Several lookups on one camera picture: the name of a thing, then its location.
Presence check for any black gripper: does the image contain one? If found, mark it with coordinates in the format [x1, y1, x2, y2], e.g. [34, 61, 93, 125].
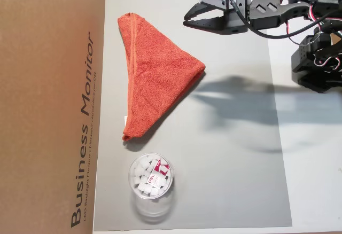
[183, 0, 251, 35]

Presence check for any orange terry towel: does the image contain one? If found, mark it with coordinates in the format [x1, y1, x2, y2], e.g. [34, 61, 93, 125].
[116, 12, 206, 142]

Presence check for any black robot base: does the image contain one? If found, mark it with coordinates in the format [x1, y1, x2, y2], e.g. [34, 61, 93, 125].
[291, 69, 342, 93]

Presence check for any grey table mat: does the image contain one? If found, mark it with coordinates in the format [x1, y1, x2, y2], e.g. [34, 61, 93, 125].
[93, 0, 293, 232]

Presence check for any red white paper label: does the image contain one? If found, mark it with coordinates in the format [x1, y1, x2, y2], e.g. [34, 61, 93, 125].
[145, 159, 172, 187]

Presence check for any brown cardboard monitor box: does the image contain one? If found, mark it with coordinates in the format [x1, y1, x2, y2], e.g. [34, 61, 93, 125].
[0, 0, 107, 234]

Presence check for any clear plastic jar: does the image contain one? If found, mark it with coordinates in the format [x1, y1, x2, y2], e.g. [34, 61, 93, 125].
[127, 152, 177, 224]

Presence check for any thin black camera cable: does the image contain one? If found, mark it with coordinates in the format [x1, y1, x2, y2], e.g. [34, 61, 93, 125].
[226, 0, 342, 39]

